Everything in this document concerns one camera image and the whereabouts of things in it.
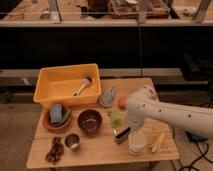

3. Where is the grey blue cloth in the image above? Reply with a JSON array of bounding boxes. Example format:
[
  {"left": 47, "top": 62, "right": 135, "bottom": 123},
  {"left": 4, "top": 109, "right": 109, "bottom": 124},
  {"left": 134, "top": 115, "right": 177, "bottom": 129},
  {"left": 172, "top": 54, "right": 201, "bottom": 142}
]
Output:
[{"left": 99, "top": 86, "right": 117, "bottom": 108}]

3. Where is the dark red grape bunch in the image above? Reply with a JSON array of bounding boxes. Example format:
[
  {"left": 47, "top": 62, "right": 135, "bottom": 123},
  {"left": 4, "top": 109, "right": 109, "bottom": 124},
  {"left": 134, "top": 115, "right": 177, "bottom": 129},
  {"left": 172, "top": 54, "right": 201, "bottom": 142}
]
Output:
[{"left": 45, "top": 137, "right": 64, "bottom": 164}]

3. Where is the wooden dish brush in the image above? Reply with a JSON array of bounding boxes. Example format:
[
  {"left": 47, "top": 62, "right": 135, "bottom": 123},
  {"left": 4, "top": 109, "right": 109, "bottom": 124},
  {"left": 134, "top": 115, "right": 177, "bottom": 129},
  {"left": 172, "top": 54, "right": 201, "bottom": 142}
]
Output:
[{"left": 74, "top": 77, "right": 92, "bottom": 96}]

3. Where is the small metal cup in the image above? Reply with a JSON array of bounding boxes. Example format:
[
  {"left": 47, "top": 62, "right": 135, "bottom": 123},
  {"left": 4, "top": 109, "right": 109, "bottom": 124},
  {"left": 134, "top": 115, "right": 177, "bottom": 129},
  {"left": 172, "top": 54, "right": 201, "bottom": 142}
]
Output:
[{"left": 64, "top": 133, "right": 80, "bottom": 151}]

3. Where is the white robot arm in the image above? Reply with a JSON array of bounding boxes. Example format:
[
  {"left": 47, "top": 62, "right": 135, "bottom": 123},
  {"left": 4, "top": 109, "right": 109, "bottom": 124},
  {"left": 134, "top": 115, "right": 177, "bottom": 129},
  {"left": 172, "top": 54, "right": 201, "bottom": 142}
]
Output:
[{"left": 125, "top": 85, "right": 213, "bottom": 139}]

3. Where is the yellow plastic tub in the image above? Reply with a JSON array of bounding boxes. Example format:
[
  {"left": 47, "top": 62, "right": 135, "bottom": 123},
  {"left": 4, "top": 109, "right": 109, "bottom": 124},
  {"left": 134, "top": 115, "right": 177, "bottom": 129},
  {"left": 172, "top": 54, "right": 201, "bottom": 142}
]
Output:
[{"left": 34, "top": 63, "right": 101, "bottom": 107}]

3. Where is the white cup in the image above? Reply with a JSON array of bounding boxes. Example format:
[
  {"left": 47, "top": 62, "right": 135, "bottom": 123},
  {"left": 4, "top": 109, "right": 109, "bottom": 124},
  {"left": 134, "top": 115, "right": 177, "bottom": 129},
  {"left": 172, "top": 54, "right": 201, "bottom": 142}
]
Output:
[{"left": 128, "top": 131, "right": 147, "bottom": 155}]

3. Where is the red tomato toy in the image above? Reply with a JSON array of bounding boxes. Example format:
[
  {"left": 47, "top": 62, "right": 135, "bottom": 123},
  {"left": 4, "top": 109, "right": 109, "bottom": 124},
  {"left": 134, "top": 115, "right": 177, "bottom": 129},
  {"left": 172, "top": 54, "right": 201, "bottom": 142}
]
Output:
[{"left": 117, "top": 97, "right": 126, "bottom": 110}]

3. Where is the green vegetable toy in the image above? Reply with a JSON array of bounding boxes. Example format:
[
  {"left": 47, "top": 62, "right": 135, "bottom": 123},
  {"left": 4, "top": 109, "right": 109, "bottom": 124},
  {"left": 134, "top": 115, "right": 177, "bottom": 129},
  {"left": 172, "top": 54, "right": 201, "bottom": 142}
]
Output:
[{"left": 55, "top": 109, "right": 72, "bottom": 127}]

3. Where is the blue sponge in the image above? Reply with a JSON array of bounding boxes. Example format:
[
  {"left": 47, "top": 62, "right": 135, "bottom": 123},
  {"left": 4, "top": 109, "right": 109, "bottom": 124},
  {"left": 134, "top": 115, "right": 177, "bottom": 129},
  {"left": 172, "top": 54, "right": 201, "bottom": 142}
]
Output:
[{"left": 50, "top": 104, "right": 62, "bottom": 123}]

